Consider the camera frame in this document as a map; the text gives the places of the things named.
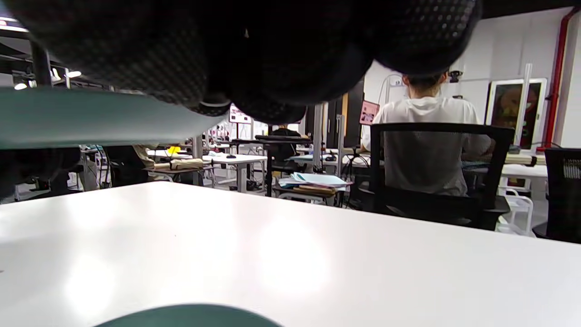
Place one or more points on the person's left hand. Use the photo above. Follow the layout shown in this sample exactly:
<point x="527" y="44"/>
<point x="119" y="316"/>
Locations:
<point x="36" y="170"/>

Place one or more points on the black pole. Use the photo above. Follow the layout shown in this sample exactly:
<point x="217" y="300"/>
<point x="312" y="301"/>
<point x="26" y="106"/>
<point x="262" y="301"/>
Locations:
<point x="41" y="63"/>

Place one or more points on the teal plate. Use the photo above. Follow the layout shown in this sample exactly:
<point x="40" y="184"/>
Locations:
<point x="190" y="317"/>
<point x="91" y="118"/>

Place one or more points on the small pink monitor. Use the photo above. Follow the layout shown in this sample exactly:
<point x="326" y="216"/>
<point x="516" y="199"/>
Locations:
<point x="368" y="112"/>

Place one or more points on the stack of light blue papers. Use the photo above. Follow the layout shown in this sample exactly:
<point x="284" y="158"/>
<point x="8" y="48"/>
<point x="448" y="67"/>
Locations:
<point x="313" y="179"/>

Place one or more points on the white desk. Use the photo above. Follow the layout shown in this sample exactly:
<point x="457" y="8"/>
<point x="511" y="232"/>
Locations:
<point x="238" y="160"/>

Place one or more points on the brown side table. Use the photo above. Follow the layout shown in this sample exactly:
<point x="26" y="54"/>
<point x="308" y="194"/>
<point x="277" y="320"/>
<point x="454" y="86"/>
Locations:
<point x="313" y="193"/>

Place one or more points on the desktop monitor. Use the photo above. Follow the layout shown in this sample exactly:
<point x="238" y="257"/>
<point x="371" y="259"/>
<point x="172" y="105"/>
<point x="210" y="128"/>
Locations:
<point x="239" y="114"/>

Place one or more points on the red vertical pipe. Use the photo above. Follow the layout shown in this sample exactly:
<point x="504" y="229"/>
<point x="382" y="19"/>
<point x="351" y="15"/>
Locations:
<point x="556" y="81"/>

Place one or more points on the black mesh office chair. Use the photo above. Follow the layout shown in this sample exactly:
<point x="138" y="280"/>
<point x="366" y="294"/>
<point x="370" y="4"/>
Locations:
<point x="435" y="200"/>

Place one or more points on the wall security camera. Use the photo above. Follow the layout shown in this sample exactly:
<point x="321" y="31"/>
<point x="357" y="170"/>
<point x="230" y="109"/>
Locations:
<point x="455" y="75"/>

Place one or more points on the black chair with grey armrest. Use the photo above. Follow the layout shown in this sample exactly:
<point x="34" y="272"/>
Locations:
<point x="563" y="195"/>

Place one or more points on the person's right hand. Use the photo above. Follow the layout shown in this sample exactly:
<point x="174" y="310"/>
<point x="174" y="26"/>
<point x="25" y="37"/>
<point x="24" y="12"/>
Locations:
<point x="272" y="45"/>

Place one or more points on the dark door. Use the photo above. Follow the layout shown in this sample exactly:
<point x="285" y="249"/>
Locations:
<point x="353" y="118"/>

